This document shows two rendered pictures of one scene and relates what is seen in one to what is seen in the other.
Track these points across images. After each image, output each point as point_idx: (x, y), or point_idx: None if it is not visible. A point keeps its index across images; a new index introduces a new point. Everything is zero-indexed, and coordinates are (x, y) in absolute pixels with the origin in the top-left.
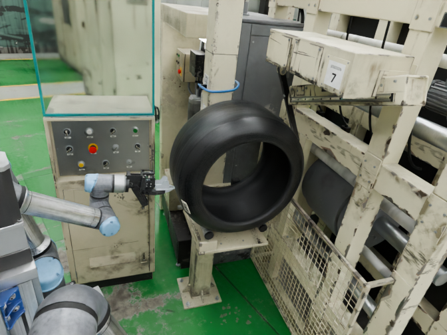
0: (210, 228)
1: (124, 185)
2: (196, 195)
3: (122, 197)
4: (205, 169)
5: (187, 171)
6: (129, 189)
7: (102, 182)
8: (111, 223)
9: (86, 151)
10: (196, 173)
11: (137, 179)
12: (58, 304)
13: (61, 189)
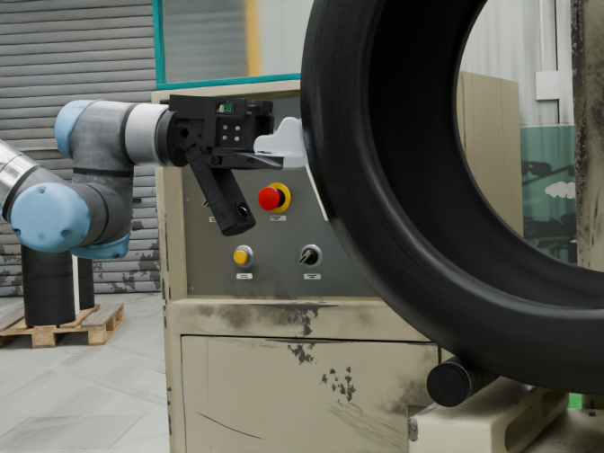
0: (431, 324)
1: (155, 124)
2: (341, 128)
3: (347, 391)
4: (362, 2)
5: (312, 31)
6: (371, 357)
7: (97, 113)
8: (40, 194)
9: (260, 212)
10: (332, 25)
11: (199, 112)
12: None
13: (177, 333)
